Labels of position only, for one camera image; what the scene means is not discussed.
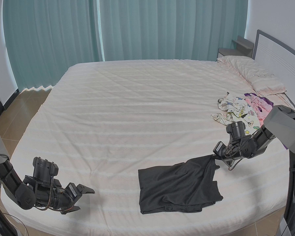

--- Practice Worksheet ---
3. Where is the grey bedside table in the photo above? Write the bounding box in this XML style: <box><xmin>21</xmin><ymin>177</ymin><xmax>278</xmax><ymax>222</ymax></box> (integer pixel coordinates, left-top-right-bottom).
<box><xmin>217</xmin><ymin>35</ymin><xmax>254</xmax><ymax>58</ymax></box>

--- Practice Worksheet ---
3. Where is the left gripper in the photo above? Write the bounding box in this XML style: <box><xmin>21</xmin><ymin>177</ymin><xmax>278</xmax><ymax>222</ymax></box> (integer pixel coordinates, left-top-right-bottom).
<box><xmin>49</xmin><ymin>182</ymin><xmax>96</xmax><ymax>215</ymax></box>

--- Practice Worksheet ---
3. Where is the bed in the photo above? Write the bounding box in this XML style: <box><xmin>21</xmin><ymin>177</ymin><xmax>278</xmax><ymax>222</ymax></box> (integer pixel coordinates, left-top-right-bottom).
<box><xmin>0</xmin><ymin>30</ymin><xmax>295</xmax><ymax>236</ymax></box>

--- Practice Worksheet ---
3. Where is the black cable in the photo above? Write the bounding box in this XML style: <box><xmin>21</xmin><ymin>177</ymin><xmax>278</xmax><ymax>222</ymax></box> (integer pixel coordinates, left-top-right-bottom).
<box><xmin>2</xmin><ymin>212</ymin><xmax>28</xmax><ymax>236</ymax></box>

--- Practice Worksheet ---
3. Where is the white printed pyjama top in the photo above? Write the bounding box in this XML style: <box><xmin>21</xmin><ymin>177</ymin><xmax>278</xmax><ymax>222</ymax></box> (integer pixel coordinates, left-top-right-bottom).
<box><xmin>211</xmin><ymin>92</ymin><xmax>261</xmax><ymax>135</ymax></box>

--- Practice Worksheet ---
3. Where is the blue-green curtain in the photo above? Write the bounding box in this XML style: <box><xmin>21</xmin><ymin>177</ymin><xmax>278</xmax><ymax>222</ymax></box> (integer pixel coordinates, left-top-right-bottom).
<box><xmin>98</xmin><ymin>0</ymin><xmax>249</xmax><ymax>62</ymax></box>
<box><xmin>2</xmin><ymin>0</ymin><xmax>105</xmax><ymax>91</ymax></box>

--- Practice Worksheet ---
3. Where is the cream pillow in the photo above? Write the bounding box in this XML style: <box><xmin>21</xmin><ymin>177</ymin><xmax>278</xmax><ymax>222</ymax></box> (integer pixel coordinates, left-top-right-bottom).
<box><xmin>216</xmin><ymin>56</ymin><xmax>287</xmax><ymax>97</ymax></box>

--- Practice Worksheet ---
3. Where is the purple garment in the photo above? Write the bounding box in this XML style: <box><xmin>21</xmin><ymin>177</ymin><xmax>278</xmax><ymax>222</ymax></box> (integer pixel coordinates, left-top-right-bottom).
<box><xmin>244</xmin><ymin>92</ymin><xmax>274</xmax><ymax>108</ymax></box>

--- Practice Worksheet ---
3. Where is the pink garment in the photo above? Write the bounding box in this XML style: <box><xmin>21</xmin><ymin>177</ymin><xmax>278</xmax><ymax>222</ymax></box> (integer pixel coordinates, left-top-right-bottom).
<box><xmin>245</xmin><ymin>94</ymin><xmax>273</xmax><ymax>127</ymax></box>

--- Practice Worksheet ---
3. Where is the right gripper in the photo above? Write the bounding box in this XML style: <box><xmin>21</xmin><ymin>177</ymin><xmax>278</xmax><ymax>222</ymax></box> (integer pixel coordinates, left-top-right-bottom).
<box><xmin>212</xmin><ymin>141</ymin><xmax>236</xmax><ymax>171</ymax></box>

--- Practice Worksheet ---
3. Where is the black T-shirt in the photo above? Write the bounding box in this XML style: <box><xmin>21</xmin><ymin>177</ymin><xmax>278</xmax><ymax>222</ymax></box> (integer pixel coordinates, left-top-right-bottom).
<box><xmin>138</xmin><ymin>155</ymin><xmax>224</xmax><ymax>215</ymax></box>

